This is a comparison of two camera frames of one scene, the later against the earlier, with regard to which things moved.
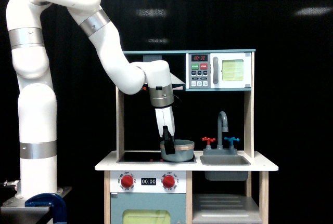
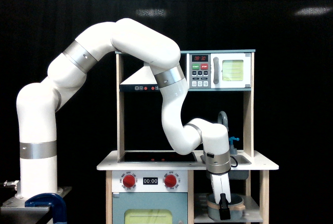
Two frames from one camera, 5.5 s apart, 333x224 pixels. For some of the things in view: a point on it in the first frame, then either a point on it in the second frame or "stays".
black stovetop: [148, 158] stays
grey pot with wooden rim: [184, 151] → [237, 208]
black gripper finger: [169, 141] → [224, 210]
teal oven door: [148, 208] stays
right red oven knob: [168, 181] stays
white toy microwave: [218, 70] stays
